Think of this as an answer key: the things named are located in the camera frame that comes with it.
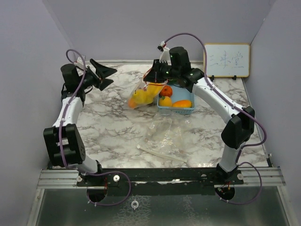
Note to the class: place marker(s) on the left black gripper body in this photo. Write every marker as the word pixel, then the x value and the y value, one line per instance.
pixel 90 78

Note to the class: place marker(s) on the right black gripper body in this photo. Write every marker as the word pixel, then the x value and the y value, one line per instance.
pixel 171 73

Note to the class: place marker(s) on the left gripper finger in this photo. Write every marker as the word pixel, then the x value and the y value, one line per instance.
pixel 101 70
pixel 104 83

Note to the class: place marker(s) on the red zipper clear bag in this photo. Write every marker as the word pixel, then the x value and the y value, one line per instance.
pixel 153 88

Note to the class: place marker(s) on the blue perforated plastic basket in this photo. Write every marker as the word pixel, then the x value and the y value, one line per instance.
pixel 179 94

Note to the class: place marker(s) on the yellow pear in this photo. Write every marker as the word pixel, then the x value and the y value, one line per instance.
pixel 142 97

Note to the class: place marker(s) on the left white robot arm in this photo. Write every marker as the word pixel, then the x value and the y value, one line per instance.
pixel 64 144

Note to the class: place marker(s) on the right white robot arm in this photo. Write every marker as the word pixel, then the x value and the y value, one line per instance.
pixel 238 119

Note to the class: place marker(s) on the clear bag white zipper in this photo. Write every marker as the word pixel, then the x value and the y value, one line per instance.
pixel 166 136

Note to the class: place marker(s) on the orange tangerine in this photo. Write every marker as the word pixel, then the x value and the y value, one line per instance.
pixel 166 91

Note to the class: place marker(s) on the yellow orange fruit front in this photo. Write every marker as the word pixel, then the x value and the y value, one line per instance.
pixel 165 102

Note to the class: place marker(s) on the green orange mango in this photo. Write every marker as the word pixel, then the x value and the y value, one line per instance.
pixel 182 104

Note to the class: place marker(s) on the small whiteboard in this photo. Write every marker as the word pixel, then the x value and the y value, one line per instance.
pixel 227 60

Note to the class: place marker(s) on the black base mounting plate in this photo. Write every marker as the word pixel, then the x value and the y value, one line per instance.
pixel 159 181

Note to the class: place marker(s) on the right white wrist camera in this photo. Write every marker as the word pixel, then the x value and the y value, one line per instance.
pixel 164 56

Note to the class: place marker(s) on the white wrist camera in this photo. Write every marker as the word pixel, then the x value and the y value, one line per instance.
pixel 79 63
pixel 164 56

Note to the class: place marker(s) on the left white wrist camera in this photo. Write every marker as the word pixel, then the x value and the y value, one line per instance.
pixel 79 63

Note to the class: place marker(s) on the aluminium rail frame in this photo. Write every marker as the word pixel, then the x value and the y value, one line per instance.
pixel 66 179

